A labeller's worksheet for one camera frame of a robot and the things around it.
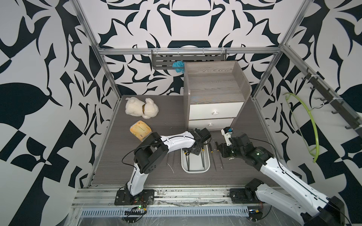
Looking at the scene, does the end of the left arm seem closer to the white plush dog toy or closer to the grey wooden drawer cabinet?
the grey wooden drawer cabinet

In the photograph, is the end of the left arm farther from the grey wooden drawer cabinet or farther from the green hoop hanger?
the green hoop hanger

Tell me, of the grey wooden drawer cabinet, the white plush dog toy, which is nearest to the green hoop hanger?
the grey wooden drawer cabinet

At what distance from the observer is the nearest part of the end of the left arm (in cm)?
66

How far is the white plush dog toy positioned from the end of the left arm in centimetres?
35

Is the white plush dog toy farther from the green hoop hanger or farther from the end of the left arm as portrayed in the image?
the green hoop hanger

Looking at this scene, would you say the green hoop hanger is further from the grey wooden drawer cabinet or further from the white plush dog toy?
the white plush dog toy

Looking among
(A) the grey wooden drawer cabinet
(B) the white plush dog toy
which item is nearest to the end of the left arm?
(A) the grey wooden drawer cabinet

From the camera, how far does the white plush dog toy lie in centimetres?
101
